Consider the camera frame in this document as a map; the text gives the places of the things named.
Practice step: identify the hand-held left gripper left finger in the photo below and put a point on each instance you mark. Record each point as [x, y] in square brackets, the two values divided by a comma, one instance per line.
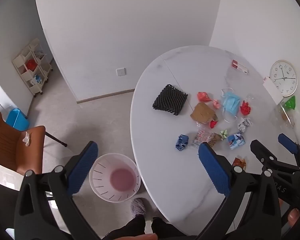
[82, 170]

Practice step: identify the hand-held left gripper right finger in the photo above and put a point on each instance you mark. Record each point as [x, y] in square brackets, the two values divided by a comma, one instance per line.
[213, 170]

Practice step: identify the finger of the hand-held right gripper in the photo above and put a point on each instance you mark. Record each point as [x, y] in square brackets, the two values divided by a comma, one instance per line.
[261, 152]
[287, 142]

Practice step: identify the white plastic waste bin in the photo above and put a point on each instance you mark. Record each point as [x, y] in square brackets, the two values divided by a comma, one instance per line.
[102, 165]

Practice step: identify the red and yellow wrapper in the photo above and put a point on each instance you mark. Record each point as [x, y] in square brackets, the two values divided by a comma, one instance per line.
[239, 164]

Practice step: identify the blue white snack packet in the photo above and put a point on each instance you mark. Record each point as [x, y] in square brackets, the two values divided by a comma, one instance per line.
[236, 141]

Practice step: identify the brown patterned wrapper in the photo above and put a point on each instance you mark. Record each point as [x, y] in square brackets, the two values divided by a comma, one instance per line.
[216, 138]

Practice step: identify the white paper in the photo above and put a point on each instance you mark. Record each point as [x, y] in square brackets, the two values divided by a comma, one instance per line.
[244, 124]

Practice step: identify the clear printed wrapper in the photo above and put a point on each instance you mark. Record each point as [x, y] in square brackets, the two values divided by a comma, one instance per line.
[200, 137]

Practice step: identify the small green paper scrap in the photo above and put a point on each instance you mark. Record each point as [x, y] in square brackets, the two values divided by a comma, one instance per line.
[223, 134]

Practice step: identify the blue wrapper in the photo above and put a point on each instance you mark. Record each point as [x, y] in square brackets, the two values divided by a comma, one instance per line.
[182, 142]

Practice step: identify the small red wrapper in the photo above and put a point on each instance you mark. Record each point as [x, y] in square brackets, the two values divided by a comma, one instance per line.
[213, 124]

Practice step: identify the blue face mask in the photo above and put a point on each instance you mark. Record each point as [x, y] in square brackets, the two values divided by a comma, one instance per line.
[231, 102]

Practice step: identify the brown cardboard piece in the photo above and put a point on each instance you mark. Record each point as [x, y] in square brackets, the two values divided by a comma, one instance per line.
[202, 112]

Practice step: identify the small pink wrapper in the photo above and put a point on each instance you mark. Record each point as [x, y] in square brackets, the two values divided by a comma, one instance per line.
[216, 103]

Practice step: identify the red plastic wrapper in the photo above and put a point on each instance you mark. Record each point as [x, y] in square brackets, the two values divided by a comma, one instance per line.
[203, 97]

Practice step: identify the black foam mesh pad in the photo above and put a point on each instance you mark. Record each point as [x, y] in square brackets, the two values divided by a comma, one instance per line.
[168, 100]

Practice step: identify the person's right hand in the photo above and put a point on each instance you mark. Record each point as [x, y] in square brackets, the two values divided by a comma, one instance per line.
[293, 215]

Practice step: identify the person's left hand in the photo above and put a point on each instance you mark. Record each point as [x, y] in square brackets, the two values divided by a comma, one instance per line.
[137, 237]

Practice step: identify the clear plastic container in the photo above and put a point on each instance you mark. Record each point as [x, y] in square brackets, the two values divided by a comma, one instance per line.
[281, 116]

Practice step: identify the green plastic bag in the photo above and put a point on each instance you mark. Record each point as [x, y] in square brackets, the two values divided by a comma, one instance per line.
[290, 103]

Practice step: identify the white card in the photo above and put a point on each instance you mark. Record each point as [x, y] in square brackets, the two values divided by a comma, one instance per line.
[272, 90]

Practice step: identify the crumpled white tissue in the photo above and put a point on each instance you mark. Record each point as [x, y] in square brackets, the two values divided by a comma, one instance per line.
[26, 138]

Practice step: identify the round white clock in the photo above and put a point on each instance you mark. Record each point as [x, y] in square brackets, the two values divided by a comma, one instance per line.
[283, 77]

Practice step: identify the grey knitted slipper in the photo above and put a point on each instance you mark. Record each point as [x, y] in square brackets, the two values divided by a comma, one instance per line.
[138, 206]

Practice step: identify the brown leather chair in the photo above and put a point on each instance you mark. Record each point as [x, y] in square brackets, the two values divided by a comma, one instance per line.
[10, 140]

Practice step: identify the person's black trousers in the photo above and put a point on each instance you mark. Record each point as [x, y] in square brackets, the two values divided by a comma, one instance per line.
[137, 226]

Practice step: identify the blue plastic bin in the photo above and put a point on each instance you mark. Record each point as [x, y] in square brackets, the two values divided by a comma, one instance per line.
[16, 120]

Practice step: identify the red and white box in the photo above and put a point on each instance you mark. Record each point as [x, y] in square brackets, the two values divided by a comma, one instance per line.
[240, 67]

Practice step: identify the blue and white packet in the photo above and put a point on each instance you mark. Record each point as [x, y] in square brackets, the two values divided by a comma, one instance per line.
[37, 80]

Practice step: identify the cream storage cart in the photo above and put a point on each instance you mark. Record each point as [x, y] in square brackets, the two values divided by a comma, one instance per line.
[23, 76]

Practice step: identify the red bag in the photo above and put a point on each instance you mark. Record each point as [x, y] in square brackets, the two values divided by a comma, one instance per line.
[30, 65]

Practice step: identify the stack of papers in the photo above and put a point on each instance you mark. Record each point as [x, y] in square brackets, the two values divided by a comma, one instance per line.
[40, 54]

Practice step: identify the white wall socket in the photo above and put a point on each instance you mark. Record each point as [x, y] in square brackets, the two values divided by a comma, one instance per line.
[120, 71]

